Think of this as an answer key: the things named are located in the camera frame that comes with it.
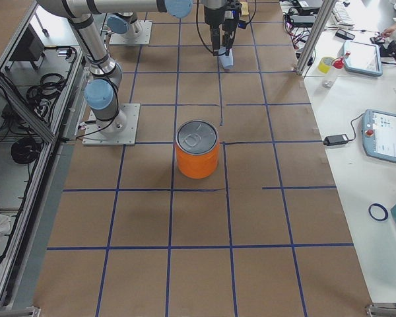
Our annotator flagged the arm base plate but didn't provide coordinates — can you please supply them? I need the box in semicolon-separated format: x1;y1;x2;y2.
108;18;152;46
82;104;141;146

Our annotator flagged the wooden cup rack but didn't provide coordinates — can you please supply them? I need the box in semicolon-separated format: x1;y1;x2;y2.
240;1;249;16

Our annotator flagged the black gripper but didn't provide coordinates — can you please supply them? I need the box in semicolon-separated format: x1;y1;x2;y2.
222;0;246;56
203;0;226;56

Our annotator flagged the far teach pendant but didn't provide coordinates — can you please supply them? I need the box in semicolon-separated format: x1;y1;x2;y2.
341;40;383;77

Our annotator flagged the yellow tape roll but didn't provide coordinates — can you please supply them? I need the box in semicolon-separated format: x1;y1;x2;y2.
317;56;335;74

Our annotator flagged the orange can with silver lid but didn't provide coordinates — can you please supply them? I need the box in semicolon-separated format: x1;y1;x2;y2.
175;120;220;179

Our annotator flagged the black smartphone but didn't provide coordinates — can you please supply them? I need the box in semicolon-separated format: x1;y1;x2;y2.
335;29;355;40

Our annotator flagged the blue tape ring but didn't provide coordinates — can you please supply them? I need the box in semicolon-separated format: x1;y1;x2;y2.
368;203;389;222

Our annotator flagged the teach pendant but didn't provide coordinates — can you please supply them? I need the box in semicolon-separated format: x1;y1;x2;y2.
341;40;383;77
362;109;396;163

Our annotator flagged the black power adapter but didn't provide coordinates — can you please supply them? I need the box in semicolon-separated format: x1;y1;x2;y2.
323;134;349;146

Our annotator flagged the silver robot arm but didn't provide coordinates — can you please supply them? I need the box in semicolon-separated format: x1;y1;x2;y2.
38;1;193;141
106;1;248;57

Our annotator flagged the light blue plastic cup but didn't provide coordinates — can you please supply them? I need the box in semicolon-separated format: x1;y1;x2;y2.
218;46;234;70

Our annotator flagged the near teach pendant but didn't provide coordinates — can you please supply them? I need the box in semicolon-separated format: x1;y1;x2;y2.
362;109;396;163

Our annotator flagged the aluminium frame post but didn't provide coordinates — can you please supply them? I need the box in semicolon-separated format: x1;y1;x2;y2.
296;0;336;75

